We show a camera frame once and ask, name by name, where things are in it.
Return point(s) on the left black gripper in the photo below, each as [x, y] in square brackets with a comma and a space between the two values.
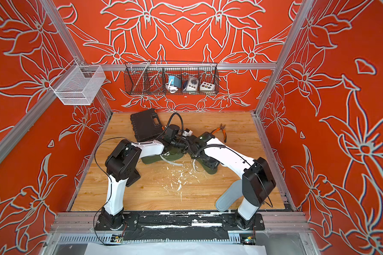
[186, 150]

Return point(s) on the green canvas shoe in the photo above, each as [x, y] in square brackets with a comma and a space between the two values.
[209, 164]
[169, 157]

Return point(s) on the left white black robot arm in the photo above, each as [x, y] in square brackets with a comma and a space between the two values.
[154, 142]

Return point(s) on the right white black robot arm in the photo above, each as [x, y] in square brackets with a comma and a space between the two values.
[255, 182]

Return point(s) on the grey insole right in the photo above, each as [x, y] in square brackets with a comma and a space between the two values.
[230, 196]

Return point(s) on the orange black pliers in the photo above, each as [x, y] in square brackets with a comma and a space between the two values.
[222, 129]

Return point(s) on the black plastic tool case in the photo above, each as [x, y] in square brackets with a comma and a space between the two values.
[146, 125]

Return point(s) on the white dotted cube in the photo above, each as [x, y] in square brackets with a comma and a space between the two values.
[207, 87]

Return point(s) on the blue white box in basket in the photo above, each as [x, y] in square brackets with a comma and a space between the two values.
[174, 81]

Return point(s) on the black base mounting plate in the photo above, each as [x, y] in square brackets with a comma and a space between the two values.
[167, 226]

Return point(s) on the black wire wall basket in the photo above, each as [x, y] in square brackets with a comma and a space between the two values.
[151, 77]

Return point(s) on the clear plastic wall bin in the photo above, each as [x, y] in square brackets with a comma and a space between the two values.
[79, 87]

